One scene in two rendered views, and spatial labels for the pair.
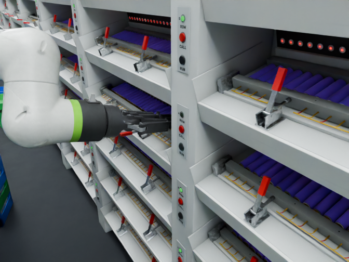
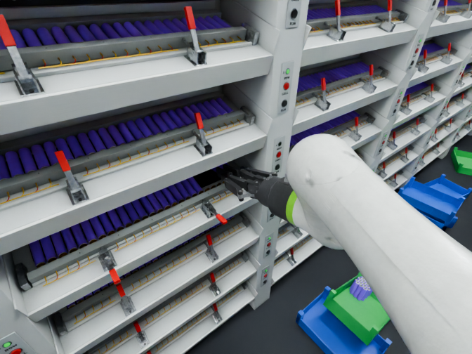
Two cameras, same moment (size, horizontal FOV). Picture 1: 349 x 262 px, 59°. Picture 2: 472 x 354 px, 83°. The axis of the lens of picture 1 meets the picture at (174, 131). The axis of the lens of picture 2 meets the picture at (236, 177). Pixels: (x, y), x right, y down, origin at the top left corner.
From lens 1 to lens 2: 1.01 m
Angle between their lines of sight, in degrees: 80
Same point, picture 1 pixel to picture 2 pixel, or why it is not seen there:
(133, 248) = (182, 344)
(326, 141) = (337, 99)
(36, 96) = not seen: hidden behind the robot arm
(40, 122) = not seen: hidden behind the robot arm
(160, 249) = (231, 279)
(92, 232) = not seen: outside the picture
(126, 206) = (166, 325)
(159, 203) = (233, 245)
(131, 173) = (180, 277)
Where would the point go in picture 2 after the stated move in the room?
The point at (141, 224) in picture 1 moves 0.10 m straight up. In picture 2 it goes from (198, 302) to (195, 285)
